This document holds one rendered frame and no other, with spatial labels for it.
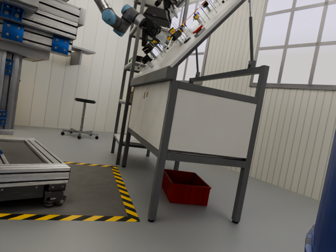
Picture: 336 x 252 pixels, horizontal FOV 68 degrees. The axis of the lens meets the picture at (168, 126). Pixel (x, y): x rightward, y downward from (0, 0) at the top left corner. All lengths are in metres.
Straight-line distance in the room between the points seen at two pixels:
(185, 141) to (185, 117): 0.14
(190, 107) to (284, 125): 1.84
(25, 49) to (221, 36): 2.83
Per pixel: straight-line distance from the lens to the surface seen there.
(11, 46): 1.63
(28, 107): 4.59
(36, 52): 1.65
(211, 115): 1.47
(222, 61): 3.73
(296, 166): 3.04
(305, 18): 3.30
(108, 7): 1.68
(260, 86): 1.64
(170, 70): 1.37
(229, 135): 1.54
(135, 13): 1.73
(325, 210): 0.29
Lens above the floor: 0.64
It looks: 4 degrees down
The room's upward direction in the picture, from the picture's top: 10 degrees clockwise
